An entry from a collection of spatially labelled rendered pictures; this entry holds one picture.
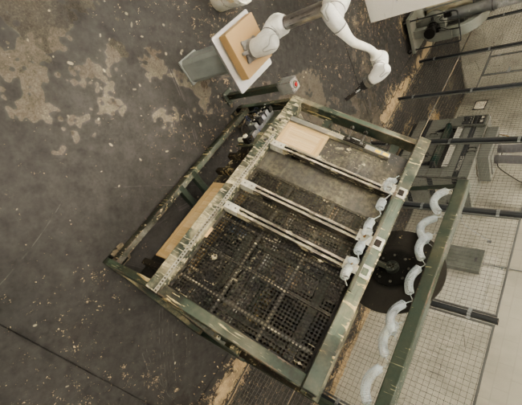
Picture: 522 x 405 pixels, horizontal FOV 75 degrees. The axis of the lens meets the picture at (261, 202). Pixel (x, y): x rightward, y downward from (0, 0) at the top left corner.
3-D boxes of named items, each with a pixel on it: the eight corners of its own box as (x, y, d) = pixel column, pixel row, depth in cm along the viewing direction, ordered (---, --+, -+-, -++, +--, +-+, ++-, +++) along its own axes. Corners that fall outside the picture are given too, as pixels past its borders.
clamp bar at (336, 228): (246, 182, 285) (243, 164, 265) (381, 246, 250) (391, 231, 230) (239, 190, 281) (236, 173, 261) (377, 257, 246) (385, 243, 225)
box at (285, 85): (280, 77, 324) (295, 75, 312) (286, 88, 331) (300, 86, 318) (274, 85, 319) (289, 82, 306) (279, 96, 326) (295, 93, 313)
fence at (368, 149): (291, 118, 322) (291, 116, 318) (389, 157, 293) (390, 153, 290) (289, 122, 319) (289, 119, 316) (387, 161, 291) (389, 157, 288)
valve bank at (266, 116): (256, 100, 329) (275, 98, 312) (263, 112, 337) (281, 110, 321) (227, 134, 307) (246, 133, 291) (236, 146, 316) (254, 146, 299)
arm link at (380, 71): (376, 87, 261) (378, 76, 267) (392, 75, 248) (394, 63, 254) (365, 79, 257) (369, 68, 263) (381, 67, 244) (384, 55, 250)
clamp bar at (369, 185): (274, 142, 307) (274, 124, 286) (403, 197, 271) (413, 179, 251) (269, 150, 302) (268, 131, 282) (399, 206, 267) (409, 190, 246)
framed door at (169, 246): (214, 183, 342) (213, 182, 341) (252, 187, 304) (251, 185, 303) (157, 255, 303) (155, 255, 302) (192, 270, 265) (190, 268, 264)
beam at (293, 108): (293, 103, 341) (293, 94, 332) (303, 107, 338) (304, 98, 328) (149, 290, 246) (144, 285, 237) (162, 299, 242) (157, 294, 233)
